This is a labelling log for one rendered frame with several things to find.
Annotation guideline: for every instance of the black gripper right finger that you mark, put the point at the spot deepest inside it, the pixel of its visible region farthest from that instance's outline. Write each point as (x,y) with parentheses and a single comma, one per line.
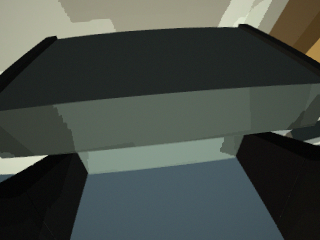
(286,175)

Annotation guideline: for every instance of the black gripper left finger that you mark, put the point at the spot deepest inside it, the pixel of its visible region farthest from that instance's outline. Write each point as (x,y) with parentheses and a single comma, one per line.
(41,202)

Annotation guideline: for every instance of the tan wooden floor panel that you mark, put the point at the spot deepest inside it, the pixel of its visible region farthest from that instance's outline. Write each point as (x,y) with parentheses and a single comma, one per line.
(299,26)

